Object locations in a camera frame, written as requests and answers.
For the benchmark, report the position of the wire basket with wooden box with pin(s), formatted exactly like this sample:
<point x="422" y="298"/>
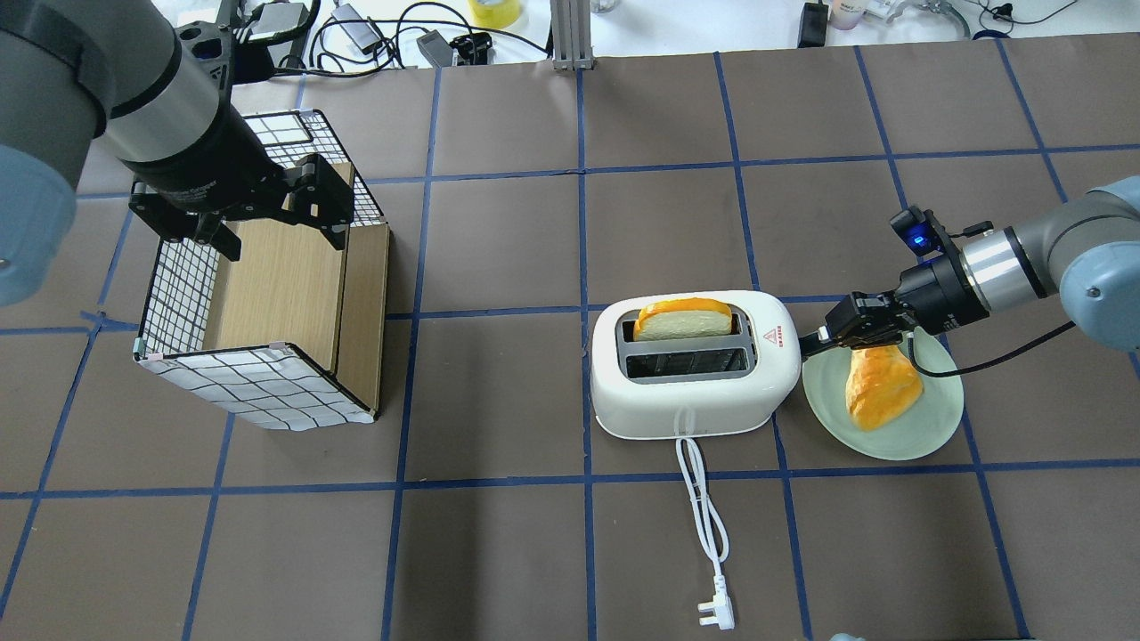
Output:
<point x="290" y="336"/>

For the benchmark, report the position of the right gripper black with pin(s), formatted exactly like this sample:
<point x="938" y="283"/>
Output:
<point x="932" y="294"/>

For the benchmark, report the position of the black power adapter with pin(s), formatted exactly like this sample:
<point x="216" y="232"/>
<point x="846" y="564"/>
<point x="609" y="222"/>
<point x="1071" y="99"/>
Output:
<point x="812" y="32"/>

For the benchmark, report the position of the cream white toaster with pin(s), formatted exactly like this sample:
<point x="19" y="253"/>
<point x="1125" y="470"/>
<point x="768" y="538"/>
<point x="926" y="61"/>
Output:
<point x="689" y="388"/>

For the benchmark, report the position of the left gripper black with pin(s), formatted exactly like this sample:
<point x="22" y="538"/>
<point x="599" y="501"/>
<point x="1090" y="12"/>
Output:
<point x="207" y="166"/>

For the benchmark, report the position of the yellow tape roll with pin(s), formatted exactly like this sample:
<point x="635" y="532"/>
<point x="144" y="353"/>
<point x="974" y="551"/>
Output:
<point x="495" y="14"/>

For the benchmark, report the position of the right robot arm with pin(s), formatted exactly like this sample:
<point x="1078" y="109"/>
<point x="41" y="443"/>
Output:
<point x="1086" y="252"/>

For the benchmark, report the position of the aluminium frame post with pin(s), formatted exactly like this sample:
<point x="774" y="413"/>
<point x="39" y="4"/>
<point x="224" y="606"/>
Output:
<point x="571" y="35"/>

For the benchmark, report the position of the white paper cup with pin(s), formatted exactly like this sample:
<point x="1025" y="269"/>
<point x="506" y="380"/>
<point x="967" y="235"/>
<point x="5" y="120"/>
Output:
<point x="845" y="14"/>

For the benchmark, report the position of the bread piece on plate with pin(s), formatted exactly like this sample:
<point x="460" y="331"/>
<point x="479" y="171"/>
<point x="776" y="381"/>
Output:
<point x="882" y="385"/>

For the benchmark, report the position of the bread slice in toaster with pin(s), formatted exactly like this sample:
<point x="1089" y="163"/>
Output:
<point x="683" y="318"/>

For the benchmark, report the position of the green plate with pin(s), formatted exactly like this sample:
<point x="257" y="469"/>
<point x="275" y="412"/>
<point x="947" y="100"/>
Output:
<point x="918" y="433"/>

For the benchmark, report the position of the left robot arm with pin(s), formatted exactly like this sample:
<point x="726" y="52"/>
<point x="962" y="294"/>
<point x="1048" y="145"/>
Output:
<point x="158" y="98"/>

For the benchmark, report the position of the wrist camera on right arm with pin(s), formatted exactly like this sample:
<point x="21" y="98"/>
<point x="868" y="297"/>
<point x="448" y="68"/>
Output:
<point x="923" y="234"/>

